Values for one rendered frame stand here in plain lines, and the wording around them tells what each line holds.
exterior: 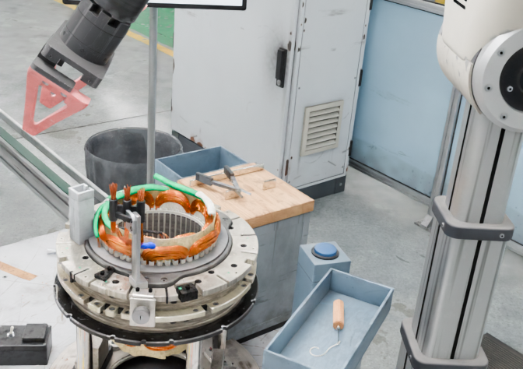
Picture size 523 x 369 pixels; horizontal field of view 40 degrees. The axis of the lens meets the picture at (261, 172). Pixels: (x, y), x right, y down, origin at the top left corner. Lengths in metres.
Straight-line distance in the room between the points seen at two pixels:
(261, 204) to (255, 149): 2.30
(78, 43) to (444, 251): 0.67
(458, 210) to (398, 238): 2.41
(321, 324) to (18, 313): 0.69
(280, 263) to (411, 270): 1.94
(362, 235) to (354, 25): 1.01
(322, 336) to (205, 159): 0.62
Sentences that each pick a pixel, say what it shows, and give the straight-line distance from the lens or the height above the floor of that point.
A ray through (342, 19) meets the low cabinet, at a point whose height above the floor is 0.95.
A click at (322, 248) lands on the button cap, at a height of 1.04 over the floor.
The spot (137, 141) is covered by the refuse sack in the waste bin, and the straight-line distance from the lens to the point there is 3.08.
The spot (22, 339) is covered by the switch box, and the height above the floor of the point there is 0.83.
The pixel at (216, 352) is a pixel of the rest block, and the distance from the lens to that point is 1.30.
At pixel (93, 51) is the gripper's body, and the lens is 0.78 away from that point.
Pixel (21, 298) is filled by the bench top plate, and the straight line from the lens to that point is 1.62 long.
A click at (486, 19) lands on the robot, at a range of 1.00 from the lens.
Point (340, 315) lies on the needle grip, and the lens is 1.13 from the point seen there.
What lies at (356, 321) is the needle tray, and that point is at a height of 1.02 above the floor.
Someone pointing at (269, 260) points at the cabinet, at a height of 0.95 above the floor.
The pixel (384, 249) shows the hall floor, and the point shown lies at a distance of 3.46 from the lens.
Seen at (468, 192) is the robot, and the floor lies 1.23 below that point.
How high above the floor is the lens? 1.69
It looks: 25 degrees down
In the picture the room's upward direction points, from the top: 5 degrees clockwise
